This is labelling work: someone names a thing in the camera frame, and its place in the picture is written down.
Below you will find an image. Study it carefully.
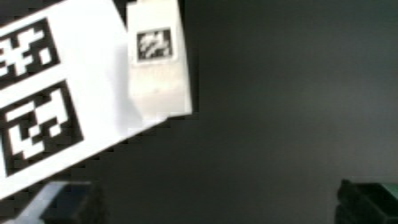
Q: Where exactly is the white marker base plate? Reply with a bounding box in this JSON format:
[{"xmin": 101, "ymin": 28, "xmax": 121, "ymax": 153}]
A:
[{"xmin": 0, "ymin": 0, "xmax": 155, "ymax": 200}]

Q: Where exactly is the white leg by marker plate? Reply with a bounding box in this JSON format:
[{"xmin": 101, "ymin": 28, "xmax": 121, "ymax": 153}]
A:
[{"xmin": 126, "ymin": 0, "xmax": 192, "ymax": 121}]

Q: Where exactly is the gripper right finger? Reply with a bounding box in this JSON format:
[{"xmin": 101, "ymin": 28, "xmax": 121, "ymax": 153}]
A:
[{"xmin": 334, "ymin": 180, "xmax": 398, "ymax": 224}]

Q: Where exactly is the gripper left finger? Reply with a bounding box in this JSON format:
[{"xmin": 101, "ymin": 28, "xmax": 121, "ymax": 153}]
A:
[{"xmin": 11, "ymin": 181, "xmax": 101, "ymax": 224}]

